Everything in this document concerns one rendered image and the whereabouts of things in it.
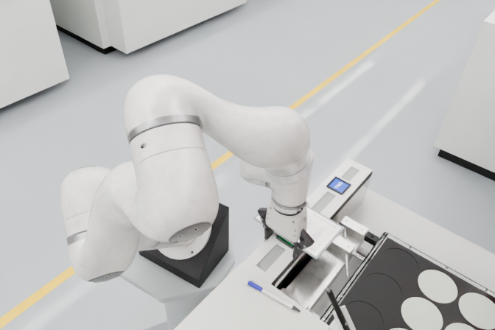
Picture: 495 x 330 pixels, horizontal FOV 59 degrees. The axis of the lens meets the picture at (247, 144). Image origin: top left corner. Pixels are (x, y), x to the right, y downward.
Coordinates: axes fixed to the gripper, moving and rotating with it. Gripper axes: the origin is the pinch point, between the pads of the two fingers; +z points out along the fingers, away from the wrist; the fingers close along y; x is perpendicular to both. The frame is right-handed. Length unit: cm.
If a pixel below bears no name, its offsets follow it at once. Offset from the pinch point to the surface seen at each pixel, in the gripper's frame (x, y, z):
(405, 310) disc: -8.3, -32.7, 7.4
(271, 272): 8.3, -2.6, 1.3
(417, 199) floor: -148, -4, 97
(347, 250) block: -14.4, -12.5, 6.5
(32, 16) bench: -66, 257, 33
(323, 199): -22.2, 1.1, 1.7
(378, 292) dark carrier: -8.4, -25.2, 7.4
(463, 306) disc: -19.0, -43.6, 7.4
